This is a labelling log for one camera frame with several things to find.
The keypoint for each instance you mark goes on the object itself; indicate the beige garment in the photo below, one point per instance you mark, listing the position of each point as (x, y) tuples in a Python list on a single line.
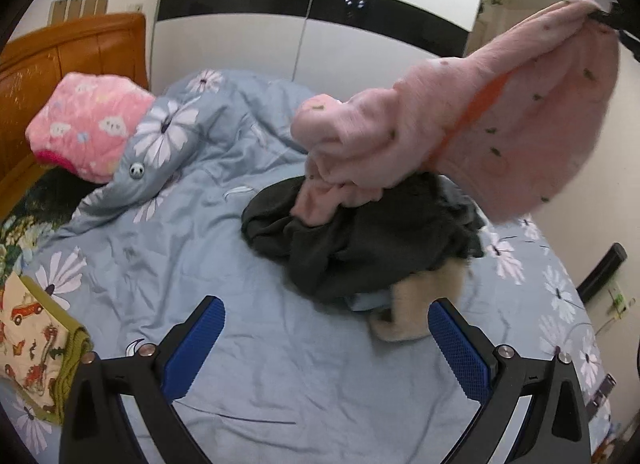
[(406, 319)]

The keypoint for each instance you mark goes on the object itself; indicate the cartoon print folded cloth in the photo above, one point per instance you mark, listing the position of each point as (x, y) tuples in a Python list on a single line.
[(41, 347)]

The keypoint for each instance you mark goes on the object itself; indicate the black garment pile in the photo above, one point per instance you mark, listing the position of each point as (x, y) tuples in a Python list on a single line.
[(416, 226)]

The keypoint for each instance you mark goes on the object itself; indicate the pink cloud pattern pillow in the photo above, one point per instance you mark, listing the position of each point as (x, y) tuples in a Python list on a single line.
[(86, 123)]

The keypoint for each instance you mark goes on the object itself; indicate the pink fleece garment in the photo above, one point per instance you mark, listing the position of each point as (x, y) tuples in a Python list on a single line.
[(511, 124)]

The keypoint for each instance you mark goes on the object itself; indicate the blue floral quilt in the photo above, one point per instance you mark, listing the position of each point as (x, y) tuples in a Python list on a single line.
[(194, 163)]

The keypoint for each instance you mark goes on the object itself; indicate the wooden headboard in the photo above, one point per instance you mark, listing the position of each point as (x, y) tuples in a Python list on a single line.
[(31, 67)]

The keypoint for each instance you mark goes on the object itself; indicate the black vertical pole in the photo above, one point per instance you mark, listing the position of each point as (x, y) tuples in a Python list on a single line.
[(602, 272)]

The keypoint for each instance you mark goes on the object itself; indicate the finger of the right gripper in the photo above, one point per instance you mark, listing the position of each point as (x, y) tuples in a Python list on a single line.
[(625, 24)]

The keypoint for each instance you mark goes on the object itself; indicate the wall power socket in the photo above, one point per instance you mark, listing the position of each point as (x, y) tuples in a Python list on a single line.
[(619, 301)]

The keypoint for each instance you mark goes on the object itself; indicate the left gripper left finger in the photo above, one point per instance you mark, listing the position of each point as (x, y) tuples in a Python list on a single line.
[(97, 428)]

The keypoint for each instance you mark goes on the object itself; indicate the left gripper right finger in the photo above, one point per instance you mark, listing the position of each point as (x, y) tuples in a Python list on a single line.
[(555, 426)]

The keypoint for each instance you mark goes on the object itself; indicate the white black wardrobe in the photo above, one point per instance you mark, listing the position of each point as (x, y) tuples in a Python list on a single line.
[(335, 46)]

